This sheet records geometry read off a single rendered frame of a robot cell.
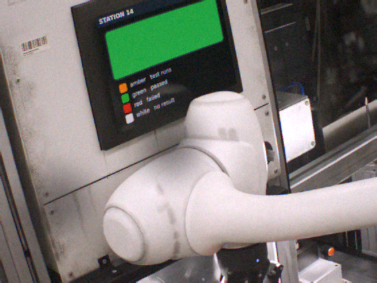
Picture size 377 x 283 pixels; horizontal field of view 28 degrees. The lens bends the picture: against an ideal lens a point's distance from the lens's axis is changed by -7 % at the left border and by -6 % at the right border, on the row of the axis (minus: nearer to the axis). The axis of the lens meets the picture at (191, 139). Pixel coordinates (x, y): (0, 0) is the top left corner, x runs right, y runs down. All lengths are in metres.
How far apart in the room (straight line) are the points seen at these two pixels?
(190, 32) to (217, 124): 0.15
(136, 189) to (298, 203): 0.18
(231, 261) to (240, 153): 0.17
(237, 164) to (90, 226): 0.22
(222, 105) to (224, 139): 0.04
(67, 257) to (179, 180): 0.23
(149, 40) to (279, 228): 0.33
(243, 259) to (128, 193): 0.26
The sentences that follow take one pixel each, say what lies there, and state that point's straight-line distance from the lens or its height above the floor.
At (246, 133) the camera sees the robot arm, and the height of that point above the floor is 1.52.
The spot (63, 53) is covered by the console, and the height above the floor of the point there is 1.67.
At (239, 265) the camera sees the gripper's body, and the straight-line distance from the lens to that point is 1.11.
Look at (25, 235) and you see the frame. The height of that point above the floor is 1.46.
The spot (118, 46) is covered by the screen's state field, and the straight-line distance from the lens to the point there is 1.02.
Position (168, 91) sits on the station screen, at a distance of 1.08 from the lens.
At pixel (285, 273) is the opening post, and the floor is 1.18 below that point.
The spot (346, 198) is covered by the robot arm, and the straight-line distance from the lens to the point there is 0.89.
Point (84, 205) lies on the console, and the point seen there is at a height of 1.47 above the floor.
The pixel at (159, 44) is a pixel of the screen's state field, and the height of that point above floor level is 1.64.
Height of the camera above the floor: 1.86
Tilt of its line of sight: 19 degrees down
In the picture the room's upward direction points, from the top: 11 degrees counter-clockwise
